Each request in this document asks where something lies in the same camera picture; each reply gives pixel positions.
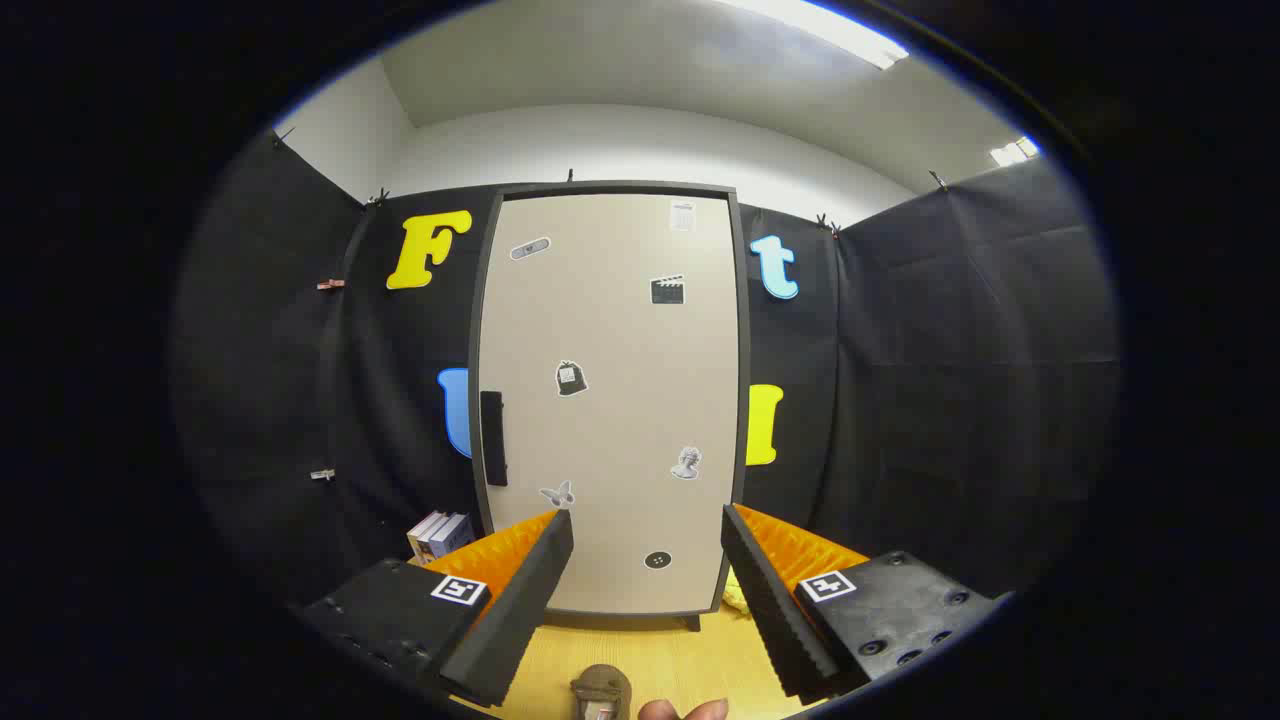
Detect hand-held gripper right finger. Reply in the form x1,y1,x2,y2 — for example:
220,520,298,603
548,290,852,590
720,503,1001,706

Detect black door handle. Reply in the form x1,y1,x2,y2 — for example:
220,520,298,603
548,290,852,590
480,391,509,488

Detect beige shoe cabinet door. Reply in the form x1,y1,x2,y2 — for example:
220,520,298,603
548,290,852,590
478,193,743,614

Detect brown fuzzy shoe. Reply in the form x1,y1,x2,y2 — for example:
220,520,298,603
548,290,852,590
570,665,633,720

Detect black backdrop cloth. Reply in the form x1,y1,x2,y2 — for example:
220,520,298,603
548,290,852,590
170,130,1121,611

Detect grey shoe cabinet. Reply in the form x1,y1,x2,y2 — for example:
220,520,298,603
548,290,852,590
468,182,752,632

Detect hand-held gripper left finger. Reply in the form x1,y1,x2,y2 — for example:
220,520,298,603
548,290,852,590
300,508,576,709

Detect pale book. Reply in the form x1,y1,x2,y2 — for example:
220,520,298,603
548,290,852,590
407,511,448,563

